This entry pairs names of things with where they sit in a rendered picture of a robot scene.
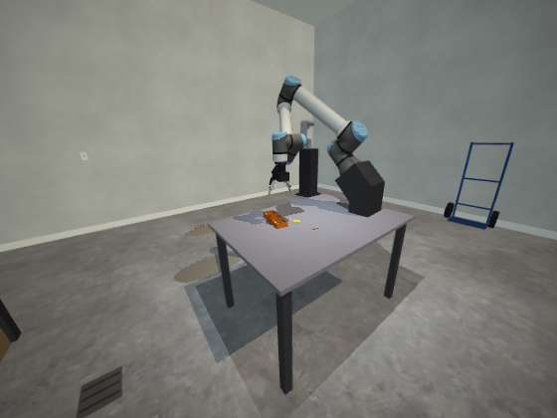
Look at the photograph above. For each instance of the orange three-compartment bin rack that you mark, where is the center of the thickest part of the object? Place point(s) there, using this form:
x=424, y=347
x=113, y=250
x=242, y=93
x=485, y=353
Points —
x=273, y=217

